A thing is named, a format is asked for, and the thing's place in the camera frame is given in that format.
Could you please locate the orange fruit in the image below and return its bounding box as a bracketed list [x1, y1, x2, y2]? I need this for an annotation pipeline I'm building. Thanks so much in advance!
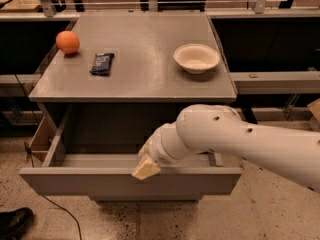
[56, 31, 80, 54]

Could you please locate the white wrapped gripper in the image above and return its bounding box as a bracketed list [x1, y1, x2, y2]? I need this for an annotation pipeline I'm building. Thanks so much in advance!
[132, 128, 174, 180]

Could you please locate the grey top drawer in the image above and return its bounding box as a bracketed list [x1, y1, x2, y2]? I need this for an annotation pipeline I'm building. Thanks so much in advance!
[20, 103, 241, 197]

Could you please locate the black shoe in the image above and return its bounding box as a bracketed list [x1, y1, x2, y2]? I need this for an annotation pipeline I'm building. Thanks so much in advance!
[0, 207, 33, 240]

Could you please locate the black floor cable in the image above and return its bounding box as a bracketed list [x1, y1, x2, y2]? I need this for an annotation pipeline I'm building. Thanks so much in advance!
[13, 73, 83, 240]

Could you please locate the cardboard box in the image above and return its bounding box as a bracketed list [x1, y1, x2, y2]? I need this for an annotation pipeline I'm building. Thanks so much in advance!
[29, 117, 55, 162]

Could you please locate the grey bottom drawer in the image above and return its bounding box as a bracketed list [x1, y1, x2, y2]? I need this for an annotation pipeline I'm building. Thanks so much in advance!
[89, 195, 203, 202]

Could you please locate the white paper bowl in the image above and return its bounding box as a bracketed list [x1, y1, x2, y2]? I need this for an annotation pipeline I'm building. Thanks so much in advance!
[173, 44, 221, 74]

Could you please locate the dark blue snack packet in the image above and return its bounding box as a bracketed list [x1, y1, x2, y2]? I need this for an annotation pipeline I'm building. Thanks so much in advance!
[90, 53, 114, 76]

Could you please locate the grey drawer cabinet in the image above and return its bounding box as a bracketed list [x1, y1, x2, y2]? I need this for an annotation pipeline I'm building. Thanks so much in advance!
[28, 11, 238, 204]

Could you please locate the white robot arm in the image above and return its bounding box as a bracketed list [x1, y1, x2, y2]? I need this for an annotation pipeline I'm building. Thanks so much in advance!
[132, 105, 320, 192]

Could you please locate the grey drawer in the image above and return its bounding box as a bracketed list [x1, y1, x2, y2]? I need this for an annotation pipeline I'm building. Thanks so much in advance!
[20, 103, 241, 197]
[89, 195, 203, 202]

